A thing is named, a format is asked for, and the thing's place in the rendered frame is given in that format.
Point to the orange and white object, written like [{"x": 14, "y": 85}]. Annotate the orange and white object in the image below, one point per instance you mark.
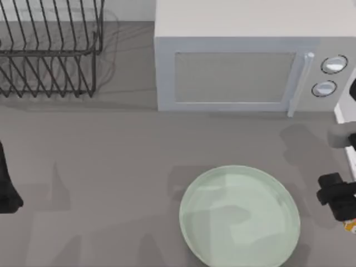
[{"x": 351, "y": 226}]

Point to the pale green round plate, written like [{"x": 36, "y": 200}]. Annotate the pale green round plate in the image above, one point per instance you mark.
[{"x": 239, "y": 217}]

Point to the small microwave knob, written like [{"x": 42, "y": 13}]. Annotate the small microwave knob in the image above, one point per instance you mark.
[{"x": 324, "y": 88}]

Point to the large microwave knob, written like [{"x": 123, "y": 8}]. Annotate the large microwave knob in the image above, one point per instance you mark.
[{"x": 333, "y": 64}]

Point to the microwave oven door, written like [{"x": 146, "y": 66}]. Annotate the microwave oven door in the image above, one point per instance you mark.
[{"x": 233, "y": 78}]

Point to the pale microwave oven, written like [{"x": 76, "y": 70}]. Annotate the pale microwave oven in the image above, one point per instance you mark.
[{"x": 222, "y": 19}]

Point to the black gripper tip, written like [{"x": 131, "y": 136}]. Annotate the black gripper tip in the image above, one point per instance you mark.
[{"x": 7, "y": 189}]

